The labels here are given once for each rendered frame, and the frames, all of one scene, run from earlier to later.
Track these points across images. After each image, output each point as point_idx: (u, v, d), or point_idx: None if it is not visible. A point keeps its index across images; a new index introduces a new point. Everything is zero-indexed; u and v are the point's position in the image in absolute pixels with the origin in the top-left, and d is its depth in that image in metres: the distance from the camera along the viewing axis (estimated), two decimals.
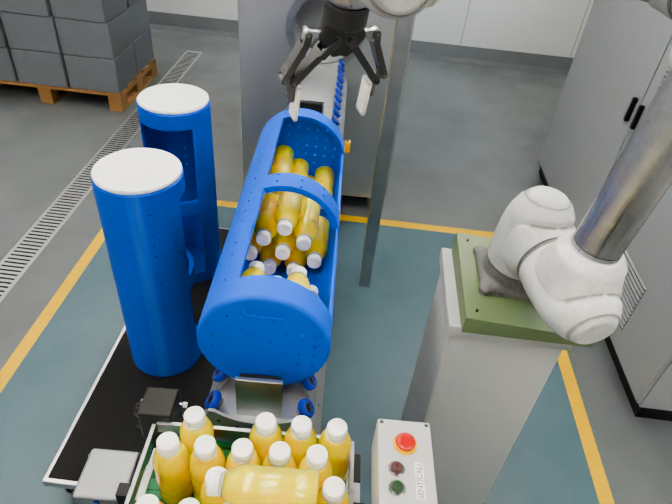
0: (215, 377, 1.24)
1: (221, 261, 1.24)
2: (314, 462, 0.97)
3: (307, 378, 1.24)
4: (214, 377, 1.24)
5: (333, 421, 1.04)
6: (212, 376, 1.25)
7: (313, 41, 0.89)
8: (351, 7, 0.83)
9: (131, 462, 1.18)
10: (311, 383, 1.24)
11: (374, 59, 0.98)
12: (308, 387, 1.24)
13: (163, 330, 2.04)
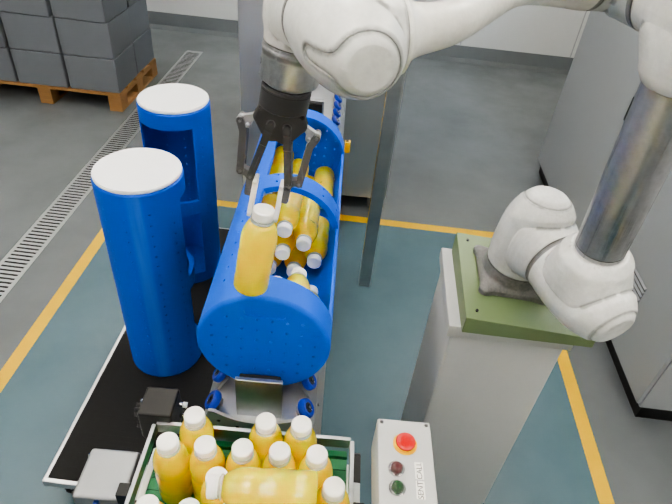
0: (215, 377, 1.24)
1: (221, 261, 1.24)
2: (314, 462, 0.98)
3: (307, 378, 1.24)
4: (214, 377, 1.24)
5: (260, 205, 0.95)
6: (212, 376, 1.25)
7: (309, 133, 0.86)
8: None
9: (131, 462, 1.18)
10: (311, 383, 1.24)
11: (245, 154, 0.87)
12: (308, 387, 1.24)
13: (163, 330, 2.04)
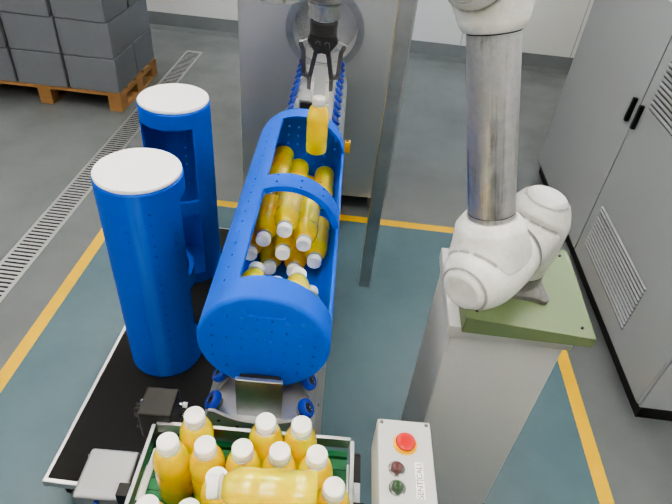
0: (215, 377, 1.24)
1: (221, 261, 1.24)
2: (314, 462, 0.98)
3: (307, 378, 1.24)
4: (214, 377, 1.24)
5: (316, 95, 1.62)
6: (212, 376, 1.25)
7: (339, 46, 1.53)
8: None
9: (131, 462, 1.18)
10: (311, 383, 1.24)
11: (305, 64, 1.55)
12: (308, 387, 1.24)
13: (163, 330, 2.04)
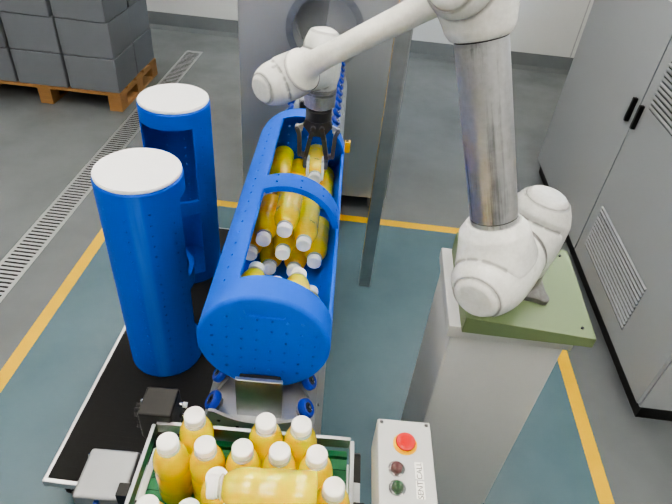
0: (215, 377, 1.24)
1: (221, 261, 1.24)
2: (314, 462, 0.98)
3: (307, 378, 1.24)
4: (214, 377, 1.24)
5: (311, 176, 1.67)
6: (212, 376, 1.25)
7: (334, 129, 1.59)
8: None
9: (131, 462, 1.18)
10: (311, 383, 1.24)
11: (301, 145, 1.61)
12: (308, 387, 1.24)
13: (163, 330, 2.04)
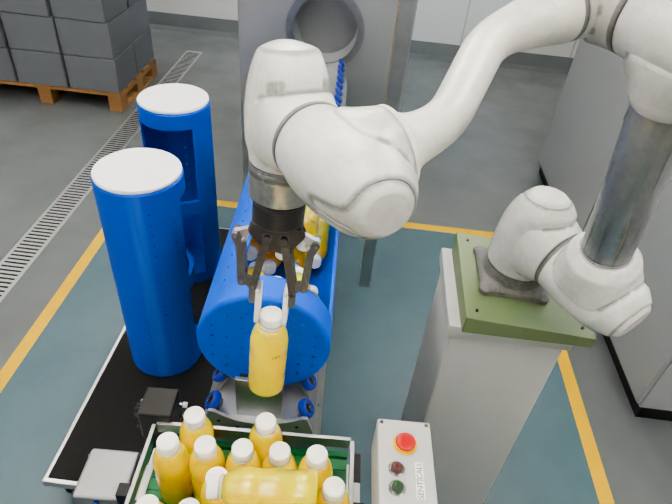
0: (215, 377, 1.24)
1: (221, 261, 1.24)
2: (314, 462, 0.98)
3: (307, 378, 1.24)
4: (214, 377, 1.24)
5: None
6: (212, 376, 1.25)
7: (309, 238, 0.83)
8: None
9: (131, 462, 1.18)
10: (311, 383, 1.24)
11: (245, 266, 0.84)
12: (308, 387, 1.24)
13: (163, 330, 2.04)
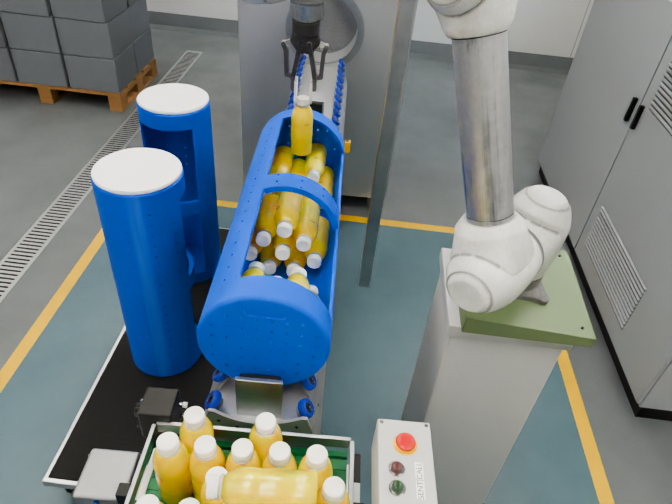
0: (215, 377, 1.24)
1: (221, 261, 1.24)
2: (314, 462, 0.98)
3: (307, 378, 1.24)
4: (214, 377, 1.24)
5: (310, 175, 1.68)
6: (212, 376, 1.25)
7: (322, 46, 1.53)
8: None
9: (131, 462, 1.18)
10: (311, 383, 1.24)
11: (288, 64, 1.55)
12: (308, 387, 1.24)
13: (163, 330, 2.04)
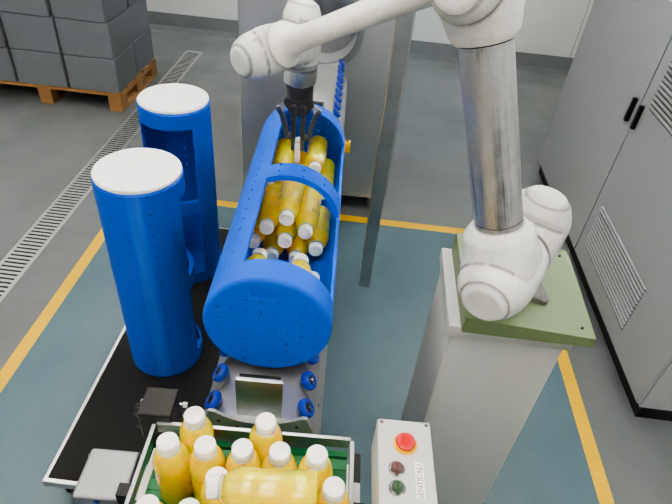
0: (217, 375, 1.23)
1: (226, 247, 1.28)
2: (314, 462, 0.98)
3: (307, 374, 1.24)
4: (216, 376, 1.24)
5: (312, 166, 1.72)
6: (213, 378, 1.24)
7: (315, 109, 1.54)
8: None
9: (131, 462, 1.18)
10: (310, 381, 1.24)
11: (286, 126, 1.55)
12: (306, 383, 1.23)
13: (163, 330, 2.04)
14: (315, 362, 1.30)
